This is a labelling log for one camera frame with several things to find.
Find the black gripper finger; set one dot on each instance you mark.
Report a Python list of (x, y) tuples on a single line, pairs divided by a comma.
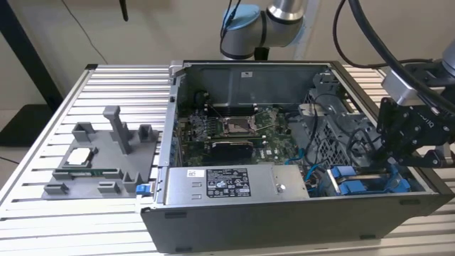
[(431, 158), (393, 120)]

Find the hard disk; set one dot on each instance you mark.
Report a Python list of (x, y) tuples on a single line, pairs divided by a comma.
[(345, 171), (354, 187)]

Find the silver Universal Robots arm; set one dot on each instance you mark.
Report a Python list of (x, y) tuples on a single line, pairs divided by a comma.
[(245, 34)]

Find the grey metal disk bay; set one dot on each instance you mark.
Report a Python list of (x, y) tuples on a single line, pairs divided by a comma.
[(327, 128)]

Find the black RAM slot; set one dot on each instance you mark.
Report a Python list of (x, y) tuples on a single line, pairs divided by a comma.
[(231, 107), (231, 111)]

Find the green motherboard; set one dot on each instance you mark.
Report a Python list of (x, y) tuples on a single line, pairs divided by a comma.
[(275, 144)]

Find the CPU socket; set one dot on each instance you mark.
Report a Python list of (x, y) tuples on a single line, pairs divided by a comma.
[(238, 126)]

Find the black graphics card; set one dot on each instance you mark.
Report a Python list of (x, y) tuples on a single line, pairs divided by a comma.
[(233, 152)]

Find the silver power supply unit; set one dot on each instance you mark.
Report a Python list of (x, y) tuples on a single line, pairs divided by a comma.
[(249, 184)]

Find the open grey PC case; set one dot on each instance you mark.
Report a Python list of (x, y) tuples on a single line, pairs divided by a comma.
[(285, 226)]

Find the blue case latch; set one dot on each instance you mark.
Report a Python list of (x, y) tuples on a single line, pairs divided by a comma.
[(143, 190)]

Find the grey parts rack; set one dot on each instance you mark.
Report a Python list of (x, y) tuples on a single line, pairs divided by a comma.
[(107, 170)]

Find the green RAM stick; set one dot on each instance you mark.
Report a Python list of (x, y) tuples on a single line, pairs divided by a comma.
[(97, 172)]

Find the black hanging bar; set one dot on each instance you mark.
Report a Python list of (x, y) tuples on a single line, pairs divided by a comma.
[(123, 10)]

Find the black table corner cap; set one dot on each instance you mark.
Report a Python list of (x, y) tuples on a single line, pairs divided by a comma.
[(93, 66)]

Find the silver CPU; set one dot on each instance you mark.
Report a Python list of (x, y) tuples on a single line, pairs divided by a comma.
[(81, 157)]

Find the black stand with base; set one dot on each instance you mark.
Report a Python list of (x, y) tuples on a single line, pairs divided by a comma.
[(24, 66)]

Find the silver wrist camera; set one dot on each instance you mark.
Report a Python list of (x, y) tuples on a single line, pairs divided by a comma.
[(402, 86)]

